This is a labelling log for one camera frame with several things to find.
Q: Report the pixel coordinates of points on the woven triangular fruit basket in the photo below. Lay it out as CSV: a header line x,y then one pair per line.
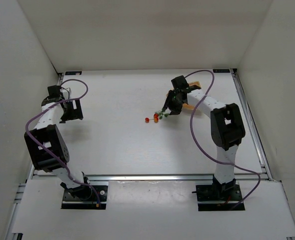
x,y
189,93

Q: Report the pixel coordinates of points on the front aluminium rail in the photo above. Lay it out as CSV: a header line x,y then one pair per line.
x,y
162,177

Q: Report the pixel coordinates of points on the left aluminium rail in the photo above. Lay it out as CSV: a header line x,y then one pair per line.
x,y
60,78

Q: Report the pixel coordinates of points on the right aluminium rail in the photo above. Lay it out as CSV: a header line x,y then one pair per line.
x,y
251,125

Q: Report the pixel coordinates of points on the aluminium rail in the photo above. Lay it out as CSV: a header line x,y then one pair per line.
x,y
162,177
251,125
60,78

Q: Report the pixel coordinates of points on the cherry pair with green leaves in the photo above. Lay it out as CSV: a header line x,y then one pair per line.
x,y
159,115

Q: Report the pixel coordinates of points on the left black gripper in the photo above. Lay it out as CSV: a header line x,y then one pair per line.
x,y
72,113

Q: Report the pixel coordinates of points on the left black corner bracket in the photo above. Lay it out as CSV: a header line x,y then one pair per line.
x,y
73,73

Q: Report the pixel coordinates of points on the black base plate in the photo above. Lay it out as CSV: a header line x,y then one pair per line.
x,y
84,198
209,201

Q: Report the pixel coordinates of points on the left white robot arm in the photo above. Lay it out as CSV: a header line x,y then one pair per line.
x,y
46,146

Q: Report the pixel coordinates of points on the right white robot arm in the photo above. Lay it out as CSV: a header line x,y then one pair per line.
x,y
226,128

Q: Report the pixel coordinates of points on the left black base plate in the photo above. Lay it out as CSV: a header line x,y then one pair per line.
x,y
84,198

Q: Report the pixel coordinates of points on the single red cherry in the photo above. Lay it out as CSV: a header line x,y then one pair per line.
x,y
147,120

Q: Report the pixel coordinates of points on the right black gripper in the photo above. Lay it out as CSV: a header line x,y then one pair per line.
x,y
174,104

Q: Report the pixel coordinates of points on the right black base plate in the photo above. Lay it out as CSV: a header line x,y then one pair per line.
x,y
209,201

